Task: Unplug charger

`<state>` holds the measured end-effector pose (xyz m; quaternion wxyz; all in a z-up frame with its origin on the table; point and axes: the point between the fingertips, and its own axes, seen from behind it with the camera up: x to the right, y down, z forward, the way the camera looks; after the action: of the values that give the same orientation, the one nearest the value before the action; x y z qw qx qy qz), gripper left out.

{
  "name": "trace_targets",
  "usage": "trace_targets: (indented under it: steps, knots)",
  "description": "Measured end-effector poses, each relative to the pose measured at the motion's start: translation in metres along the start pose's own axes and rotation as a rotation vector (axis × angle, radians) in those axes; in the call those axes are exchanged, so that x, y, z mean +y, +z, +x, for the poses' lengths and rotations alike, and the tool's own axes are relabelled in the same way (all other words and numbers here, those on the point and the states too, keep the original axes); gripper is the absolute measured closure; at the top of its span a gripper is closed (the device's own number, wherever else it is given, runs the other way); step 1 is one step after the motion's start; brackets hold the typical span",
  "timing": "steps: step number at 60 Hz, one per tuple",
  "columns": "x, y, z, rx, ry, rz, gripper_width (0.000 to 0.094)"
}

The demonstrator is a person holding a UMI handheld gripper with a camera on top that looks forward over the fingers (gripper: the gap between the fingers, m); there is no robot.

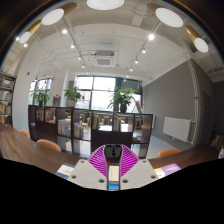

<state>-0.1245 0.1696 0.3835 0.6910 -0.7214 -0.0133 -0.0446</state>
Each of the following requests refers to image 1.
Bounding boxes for thick blue-edged book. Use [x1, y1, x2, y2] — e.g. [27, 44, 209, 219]
[108, 181, 120, 190]

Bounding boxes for wall bookcase with books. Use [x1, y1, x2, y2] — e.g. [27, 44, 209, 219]
[0, 71, 17, 126]

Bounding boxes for blue and white book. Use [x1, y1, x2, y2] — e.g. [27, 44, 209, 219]
[54, 163, 76, 180]

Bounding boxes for medium potted green plant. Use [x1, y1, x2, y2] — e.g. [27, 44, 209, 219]
[63, 86, 84, 108]

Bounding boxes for white book with cartoon cover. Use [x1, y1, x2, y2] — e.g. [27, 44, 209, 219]
[153, 167, 167, 180]

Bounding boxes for small potted green plant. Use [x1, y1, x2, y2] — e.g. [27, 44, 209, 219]
[30, 89, 52, 107]

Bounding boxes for purple and white book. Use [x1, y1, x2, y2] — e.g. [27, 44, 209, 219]
[159, 162, 182, 177]

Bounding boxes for large white wall radiator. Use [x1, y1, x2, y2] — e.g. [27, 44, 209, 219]
[162, 116, 193, 144]

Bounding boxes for ceiling spot lights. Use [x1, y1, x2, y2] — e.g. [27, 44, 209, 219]
[14, 28, 156, 83]

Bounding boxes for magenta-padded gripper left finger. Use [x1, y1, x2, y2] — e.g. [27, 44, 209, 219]
[67, 144, 109, 191]

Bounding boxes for dark open shelf unit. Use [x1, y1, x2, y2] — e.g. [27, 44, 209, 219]
[27, 104, 154, 159]

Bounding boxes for group of orange chairs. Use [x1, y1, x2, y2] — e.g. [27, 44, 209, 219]
[18, 129, 224, 158]

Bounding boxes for small black charger block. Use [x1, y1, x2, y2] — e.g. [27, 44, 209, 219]
[103, 143, 124, 168]

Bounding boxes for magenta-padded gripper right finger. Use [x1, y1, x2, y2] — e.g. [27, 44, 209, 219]
[119, 144, 159, 191]

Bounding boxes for large cream book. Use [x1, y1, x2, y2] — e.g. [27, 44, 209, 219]
[108, 165, 120, 183]

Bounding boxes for large potted green plant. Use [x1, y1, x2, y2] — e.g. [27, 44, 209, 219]
[107, 86, 138, 113]

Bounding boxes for ceiling air conditioner unit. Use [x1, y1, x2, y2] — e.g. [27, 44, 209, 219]
[93, 49, 116, 68]

